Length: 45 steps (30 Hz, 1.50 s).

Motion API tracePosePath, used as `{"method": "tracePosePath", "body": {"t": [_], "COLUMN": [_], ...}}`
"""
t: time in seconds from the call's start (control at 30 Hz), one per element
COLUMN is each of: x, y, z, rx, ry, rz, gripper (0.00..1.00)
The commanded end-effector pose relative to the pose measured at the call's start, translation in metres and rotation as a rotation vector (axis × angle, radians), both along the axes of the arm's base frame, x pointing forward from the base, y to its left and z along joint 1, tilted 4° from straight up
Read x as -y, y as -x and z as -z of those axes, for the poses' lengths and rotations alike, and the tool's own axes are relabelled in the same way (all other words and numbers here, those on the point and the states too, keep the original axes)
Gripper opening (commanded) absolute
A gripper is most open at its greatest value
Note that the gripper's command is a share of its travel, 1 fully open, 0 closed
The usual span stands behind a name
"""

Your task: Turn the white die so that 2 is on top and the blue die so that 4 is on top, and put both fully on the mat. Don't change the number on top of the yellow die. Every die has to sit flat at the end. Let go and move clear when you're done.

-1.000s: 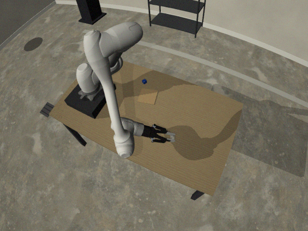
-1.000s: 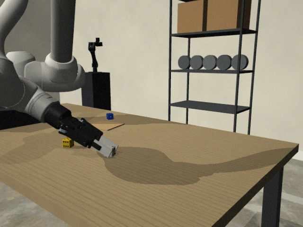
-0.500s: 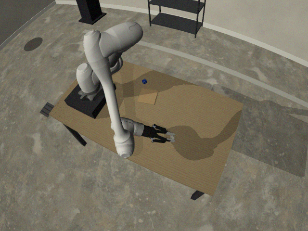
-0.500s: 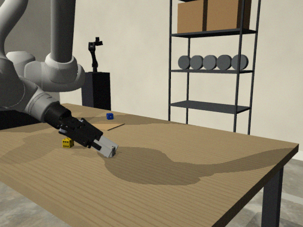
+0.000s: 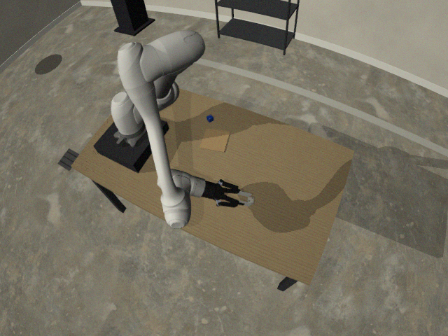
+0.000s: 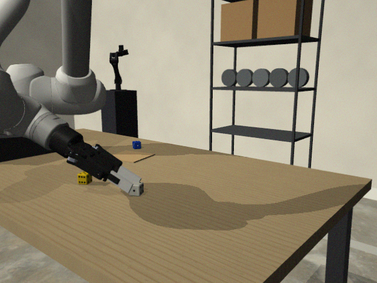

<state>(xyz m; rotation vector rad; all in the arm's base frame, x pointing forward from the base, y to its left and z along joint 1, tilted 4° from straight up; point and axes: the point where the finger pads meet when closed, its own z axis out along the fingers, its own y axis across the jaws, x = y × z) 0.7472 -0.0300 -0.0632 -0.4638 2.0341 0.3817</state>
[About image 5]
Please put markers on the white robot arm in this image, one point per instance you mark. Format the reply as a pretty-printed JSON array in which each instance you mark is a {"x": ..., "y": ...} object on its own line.
[{"x": 144, "y": 74}]

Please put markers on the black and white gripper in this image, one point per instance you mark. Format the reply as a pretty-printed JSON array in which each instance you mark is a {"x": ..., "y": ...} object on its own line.
[{"x": 216, "y": 192}]

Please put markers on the tan square mat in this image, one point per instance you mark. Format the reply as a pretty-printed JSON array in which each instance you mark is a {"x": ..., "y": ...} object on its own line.
[{"x": 215, "y": 140}]

